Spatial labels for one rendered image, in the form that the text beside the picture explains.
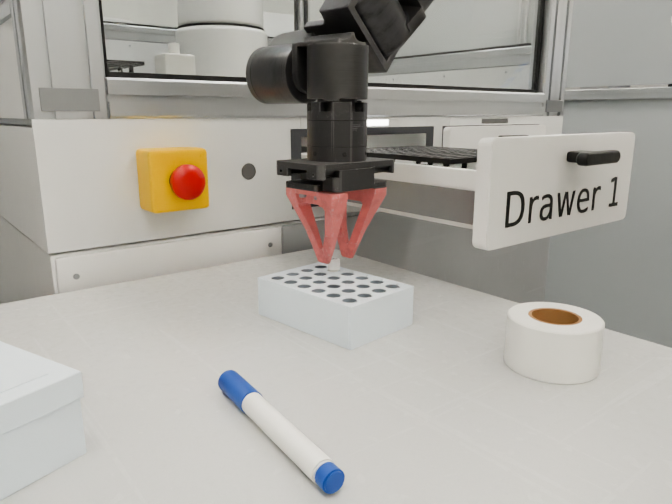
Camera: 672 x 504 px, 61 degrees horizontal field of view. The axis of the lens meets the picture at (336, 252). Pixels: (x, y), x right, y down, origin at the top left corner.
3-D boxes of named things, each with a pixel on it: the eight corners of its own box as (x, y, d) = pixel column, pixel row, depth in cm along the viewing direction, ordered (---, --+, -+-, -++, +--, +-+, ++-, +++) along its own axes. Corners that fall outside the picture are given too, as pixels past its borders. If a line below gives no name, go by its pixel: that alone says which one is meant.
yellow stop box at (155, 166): (213, 208, 68) (210, 148, 67) (155, 215, 64) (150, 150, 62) (195, 203, 72) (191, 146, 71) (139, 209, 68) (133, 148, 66)
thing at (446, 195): (606, 207, 74) (612, 159, 72) (481, 232, 58) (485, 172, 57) (392, 179, 104) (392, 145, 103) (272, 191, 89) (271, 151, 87)
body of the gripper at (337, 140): (274, 180, 54) (272, 99, 52) (349, 172, 61) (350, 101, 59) (321, 186, 49) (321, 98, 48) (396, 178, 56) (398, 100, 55)
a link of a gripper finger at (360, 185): (288, 259, 57) (287, 165, 55) (339, 248, 62) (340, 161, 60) (336, 273, 52) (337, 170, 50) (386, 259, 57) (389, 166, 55)
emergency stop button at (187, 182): (209, 199, 65) (207, 164, 64) (175, 202, 63) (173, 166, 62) (197, 196, 68) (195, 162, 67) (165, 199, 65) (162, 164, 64)
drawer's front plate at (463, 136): (541, 179, 117) (546, 124, 114) (448, 191, 99) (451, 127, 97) (534, 178, 118) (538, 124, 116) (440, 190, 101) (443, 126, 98)
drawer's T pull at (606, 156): (620, 162, 62) (622, 150, 62) (585, 166, 58) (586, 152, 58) (589, 160, 65) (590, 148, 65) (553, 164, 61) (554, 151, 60)
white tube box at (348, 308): (412, 324, 53) (414, 285, 52) (350, 350, 47) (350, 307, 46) (320, 295, 61) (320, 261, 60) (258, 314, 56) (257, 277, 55)
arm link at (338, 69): (340, 27, 48) (381, 34, 52) (284, 34, 52) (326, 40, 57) (340, 111, 50) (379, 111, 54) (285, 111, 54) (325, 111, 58)
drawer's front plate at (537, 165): (625, 218, 74) (636, 132, 71) (485, 252, 56) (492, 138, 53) (612, 217, 75) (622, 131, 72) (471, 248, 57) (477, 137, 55)
